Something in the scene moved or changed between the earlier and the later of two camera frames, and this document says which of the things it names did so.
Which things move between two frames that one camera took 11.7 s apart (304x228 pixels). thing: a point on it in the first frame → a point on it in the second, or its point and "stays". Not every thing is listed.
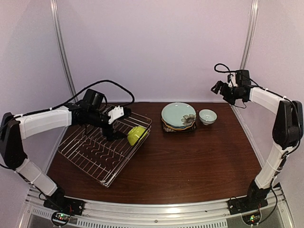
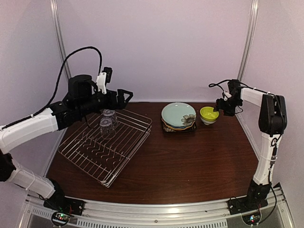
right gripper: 224,91 → 221,104
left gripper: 113,135 → 119,103
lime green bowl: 134,134 → 207,113
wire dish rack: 103,159 stays
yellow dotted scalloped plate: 178,128 stays
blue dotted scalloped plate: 176,126 stays
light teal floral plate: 179,114 stays
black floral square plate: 192,128 stays
